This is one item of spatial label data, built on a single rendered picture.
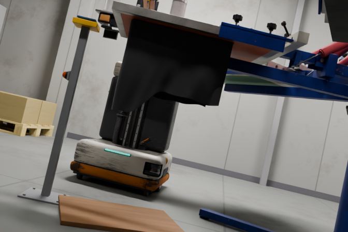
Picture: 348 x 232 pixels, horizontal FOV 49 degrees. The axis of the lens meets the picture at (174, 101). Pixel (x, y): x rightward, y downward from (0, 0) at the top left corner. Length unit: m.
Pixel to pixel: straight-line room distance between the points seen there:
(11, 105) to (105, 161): 2.30
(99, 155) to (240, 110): 2.93
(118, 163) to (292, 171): 3.14
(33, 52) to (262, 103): 3.36
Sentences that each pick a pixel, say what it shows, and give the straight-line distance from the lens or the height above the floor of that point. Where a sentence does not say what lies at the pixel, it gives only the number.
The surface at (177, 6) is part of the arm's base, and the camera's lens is 2.52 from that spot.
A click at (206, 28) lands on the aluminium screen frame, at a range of 1.74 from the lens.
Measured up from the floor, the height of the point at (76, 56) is 0.76.
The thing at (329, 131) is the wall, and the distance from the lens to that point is 5.45.
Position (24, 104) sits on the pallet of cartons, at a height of 0.36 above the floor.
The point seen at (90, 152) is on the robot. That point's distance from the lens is 2.73.
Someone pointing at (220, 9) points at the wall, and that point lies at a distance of 5.54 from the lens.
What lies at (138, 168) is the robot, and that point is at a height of 0.18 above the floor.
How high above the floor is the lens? 0.52
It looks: 3 degrees up
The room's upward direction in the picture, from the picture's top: 13 degrees clockwise
